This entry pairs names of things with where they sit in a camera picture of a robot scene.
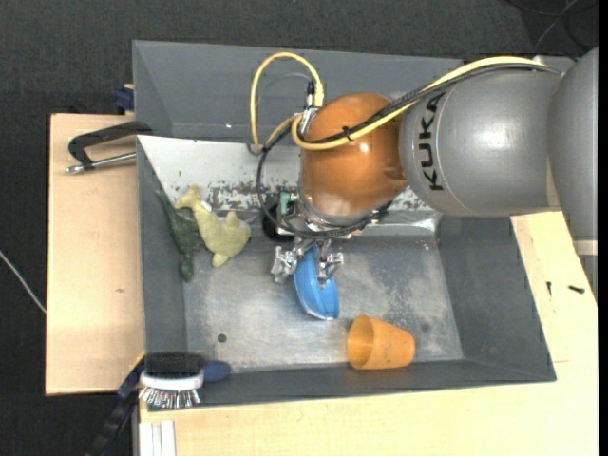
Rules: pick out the blue plastic bowl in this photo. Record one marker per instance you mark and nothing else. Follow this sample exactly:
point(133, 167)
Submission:
point(309, 289)

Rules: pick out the dark green toy dinosaur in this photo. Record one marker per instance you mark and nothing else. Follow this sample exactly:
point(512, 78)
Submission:
point(184, 238)

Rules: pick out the grey metal bin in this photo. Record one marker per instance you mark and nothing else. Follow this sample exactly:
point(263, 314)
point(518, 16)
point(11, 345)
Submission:
point(261, 316)

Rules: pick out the pale wood flat board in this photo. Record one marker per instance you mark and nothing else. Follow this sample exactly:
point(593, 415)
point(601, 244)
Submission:
point(95, 264)

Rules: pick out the orange plastic cup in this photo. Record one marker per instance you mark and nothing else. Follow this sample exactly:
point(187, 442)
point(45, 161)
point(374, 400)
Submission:
point(380, 346)

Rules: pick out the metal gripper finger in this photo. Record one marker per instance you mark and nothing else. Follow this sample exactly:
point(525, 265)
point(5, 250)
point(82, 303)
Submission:
point(328, 268)
point(284, 265)

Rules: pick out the pale yellow toy dolphin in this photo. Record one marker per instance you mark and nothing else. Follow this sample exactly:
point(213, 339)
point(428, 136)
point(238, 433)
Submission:
point(218, 233)

